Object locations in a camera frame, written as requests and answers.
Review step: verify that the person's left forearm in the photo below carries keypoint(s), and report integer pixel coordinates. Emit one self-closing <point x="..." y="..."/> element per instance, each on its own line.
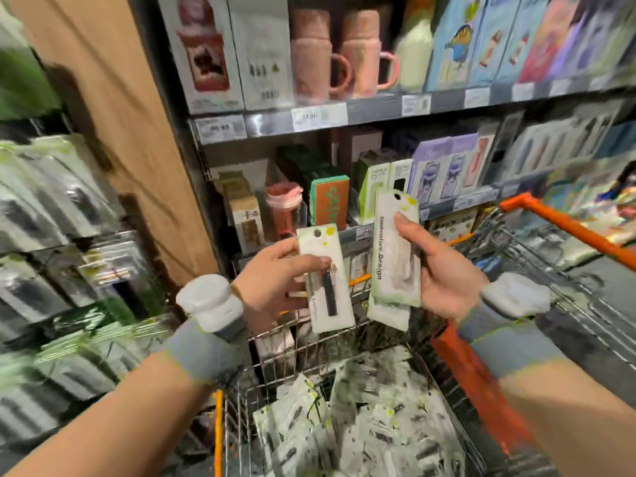
<point x="109" y="422"/>

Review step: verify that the grey kitchenware shelf unit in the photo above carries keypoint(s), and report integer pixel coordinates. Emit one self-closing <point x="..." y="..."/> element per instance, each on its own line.
<point x="328" y="116"/>

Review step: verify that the large white product box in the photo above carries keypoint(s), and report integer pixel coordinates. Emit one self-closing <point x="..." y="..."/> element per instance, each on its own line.
<point x="214" y="54"/>

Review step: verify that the green white box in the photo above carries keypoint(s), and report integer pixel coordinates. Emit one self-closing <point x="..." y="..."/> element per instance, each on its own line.
<point x="376" y="183"/>

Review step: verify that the wooden post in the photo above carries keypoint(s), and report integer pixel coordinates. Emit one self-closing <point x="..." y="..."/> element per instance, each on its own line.
<point x="129" y="124"/>

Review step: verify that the white carded nail clipper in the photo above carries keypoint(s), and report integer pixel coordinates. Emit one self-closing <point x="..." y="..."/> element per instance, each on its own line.
<point x="328" y="293"/>
<point x="393" y="253"/>

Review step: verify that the person's right hand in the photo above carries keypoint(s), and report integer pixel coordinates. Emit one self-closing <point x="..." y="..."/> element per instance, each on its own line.
<point x="447" y="278"/>

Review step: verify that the lavender product box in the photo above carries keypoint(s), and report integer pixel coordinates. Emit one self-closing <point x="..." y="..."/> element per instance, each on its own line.
<point x="437" y="169"/>

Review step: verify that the rows of hung nail clipper packs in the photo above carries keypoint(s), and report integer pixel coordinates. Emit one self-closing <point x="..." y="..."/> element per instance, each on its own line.
<point x="60" y="203"/>

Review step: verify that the pile of packets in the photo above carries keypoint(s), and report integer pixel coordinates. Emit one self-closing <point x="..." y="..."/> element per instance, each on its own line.
<point x="368" y="422"/>

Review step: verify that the person's left hand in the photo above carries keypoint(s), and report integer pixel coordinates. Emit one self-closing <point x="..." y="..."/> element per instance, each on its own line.
<point x="268" y="283"/>

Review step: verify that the person's right forearm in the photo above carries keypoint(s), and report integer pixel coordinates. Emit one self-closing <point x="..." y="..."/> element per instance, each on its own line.
<point x="576" y="412"/>

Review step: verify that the cream white jug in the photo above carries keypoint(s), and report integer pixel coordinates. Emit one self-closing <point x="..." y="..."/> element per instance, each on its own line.
<point x="415" y="49"/>

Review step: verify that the teal orange box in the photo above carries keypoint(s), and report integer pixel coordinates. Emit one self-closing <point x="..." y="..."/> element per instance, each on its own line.
<point x="330" y="201"/>

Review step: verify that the pink mugs on shelf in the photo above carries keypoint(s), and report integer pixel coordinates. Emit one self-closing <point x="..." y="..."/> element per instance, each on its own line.
<point x="283" y="208"/>

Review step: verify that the blue cartoon box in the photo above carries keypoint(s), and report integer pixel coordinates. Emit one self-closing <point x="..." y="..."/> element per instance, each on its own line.
<point x="457" y="44"/>

